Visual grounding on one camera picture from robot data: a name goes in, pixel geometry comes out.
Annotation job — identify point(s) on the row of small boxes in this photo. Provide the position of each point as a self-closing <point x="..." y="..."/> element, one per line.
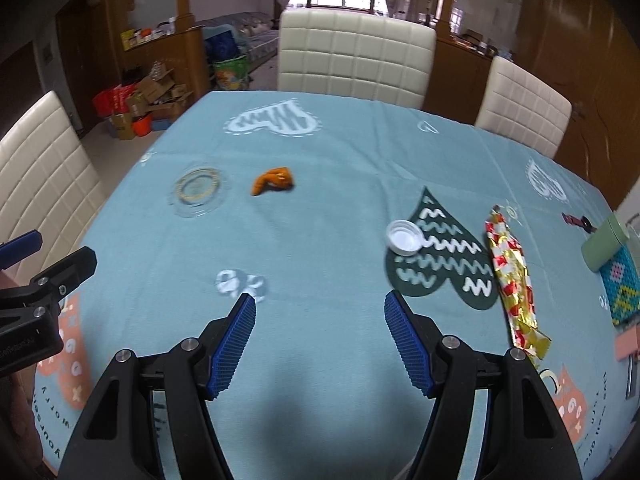
<point x="145" y="36"/>

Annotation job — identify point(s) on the grey sofa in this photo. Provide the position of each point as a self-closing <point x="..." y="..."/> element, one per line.
<point x="255" y="35"/>

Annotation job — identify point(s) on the orange bucket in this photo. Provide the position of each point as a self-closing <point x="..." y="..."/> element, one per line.
<point x="142" y="126"/>

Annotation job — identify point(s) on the orange snack piece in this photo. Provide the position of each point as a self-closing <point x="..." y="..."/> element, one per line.
<point x="274" y="180"/>

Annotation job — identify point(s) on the green printed bag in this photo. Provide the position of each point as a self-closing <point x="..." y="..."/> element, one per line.
<point x="231" y="74"/>

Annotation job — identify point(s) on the blue bag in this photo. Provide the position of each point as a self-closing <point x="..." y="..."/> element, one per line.
<point x="221" y="44"/>

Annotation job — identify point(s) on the white standing air conditioner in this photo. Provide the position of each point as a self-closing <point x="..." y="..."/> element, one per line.
<point x="407" y="2"/>

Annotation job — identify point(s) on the small dark clip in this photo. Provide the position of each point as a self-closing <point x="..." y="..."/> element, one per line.
<point x="579" y="222"/>

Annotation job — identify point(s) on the light blue printed tablecloth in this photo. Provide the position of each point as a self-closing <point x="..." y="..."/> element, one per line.
<point x="325" y="180"/>

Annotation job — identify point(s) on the red and gold foil wrapper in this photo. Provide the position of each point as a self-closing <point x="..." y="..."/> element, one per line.
<point x="515" y="285"/>

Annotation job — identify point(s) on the red box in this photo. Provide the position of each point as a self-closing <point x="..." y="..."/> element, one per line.
<point x="112" y="99"/>

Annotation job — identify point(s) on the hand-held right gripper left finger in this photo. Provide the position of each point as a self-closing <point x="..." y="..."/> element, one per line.
<point x="234" y="342"/>

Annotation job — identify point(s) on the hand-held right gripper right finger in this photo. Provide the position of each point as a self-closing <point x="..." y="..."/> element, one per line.
<point x="407" y="345"/>

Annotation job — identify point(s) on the cream quilted chair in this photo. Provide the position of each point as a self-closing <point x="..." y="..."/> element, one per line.
<point x="522" y="107"/>
<point x="40" y="175"/>
<point x="355" y="55"/>

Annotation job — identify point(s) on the light green cup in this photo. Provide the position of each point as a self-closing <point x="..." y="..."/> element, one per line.
<point x="602" y="245"/>

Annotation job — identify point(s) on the clear glass dish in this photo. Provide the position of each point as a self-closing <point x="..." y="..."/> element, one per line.
<point x="199" y="190"/>

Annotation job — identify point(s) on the pile of cardboard boxes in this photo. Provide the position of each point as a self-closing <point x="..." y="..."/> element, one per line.
<point x="160" y="95"/>

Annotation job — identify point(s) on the wooden partition shelf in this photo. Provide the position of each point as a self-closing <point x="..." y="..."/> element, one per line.
<point x="185" y="50"/>

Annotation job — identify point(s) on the colourful knitted pouch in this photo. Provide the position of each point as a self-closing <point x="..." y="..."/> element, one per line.
<point x="622" y="287"/>

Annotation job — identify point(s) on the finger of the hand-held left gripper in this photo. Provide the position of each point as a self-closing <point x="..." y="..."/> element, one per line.
<point x="20" y="247"/>
<point x="67" y="269"/>

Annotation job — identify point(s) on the white bottle cap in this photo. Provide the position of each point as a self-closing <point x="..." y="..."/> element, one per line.
<point x="404" y="237"/>

